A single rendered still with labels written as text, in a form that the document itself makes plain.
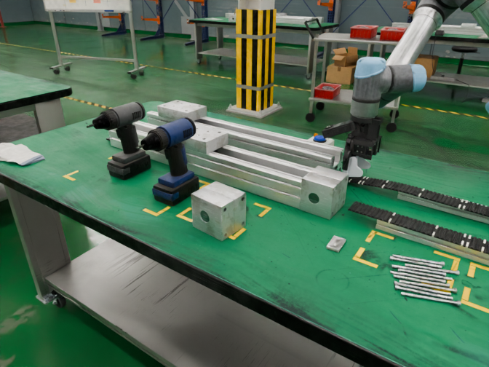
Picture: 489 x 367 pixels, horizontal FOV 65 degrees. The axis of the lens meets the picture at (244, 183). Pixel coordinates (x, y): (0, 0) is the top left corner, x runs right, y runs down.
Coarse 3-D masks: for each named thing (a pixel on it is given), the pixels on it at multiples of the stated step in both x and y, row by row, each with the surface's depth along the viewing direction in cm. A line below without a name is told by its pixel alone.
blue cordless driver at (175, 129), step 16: (160, 128) 100; (176, 128) 101; (192, 128) 105; (144, 144) 96; (160, 144) 98; (176, 144) 103; (176, 160) 105; (176, 176) 108; (192, 176) 111; (160, 192) 106; (176, 192) 105; (192, 192) 112
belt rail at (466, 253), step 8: (376, 224) 97; (384, 224) 95; (392, 224) 94; (392, 232) 95; (400, 232) 94; (408, 232) 93; (416, 232) 91; (416, 240) 92; (424, 240) 91; (432, 240) 90; (440, 240) 89; (440, 248) 89; (448, 248) 88; (456, 248) 88; (464, 248) 86; (464, 256) 87; (472, 256) 86; (480, 256) 85; (488, 256) 84; (488, 264) 84
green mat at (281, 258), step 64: (64, 128) 164; (64, 192) 113; (128, 192) 114; (384, 192) 114; (448, 192) 114; (192, 256) 87; (256, 256) 87; (320, 256) 87; (384, 256) 87; (320, 320) 70; (384, 320) 70; (448, 320) 71
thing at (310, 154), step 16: (224, 128) 145; (240, 128) 141; (256, 128) 139; (240, 144) 134; (256, 144) 131; (272, 144) 126; (288, 144) 131; (304, 144) 127; (320, 144) 125; (288, 160) 125; (304, 160) 121; (320, 160) 119; (336, 160) 123
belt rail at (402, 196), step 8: (400, 192) 110; (408, 200) 109; (416, 200) 108; (424, 200) 107; (464, 200) 104; (440, 208) 105; (448, 208) 104; (456, 208) 103; (464, 216) 102; (472, 216) 101; (480, 216) 100
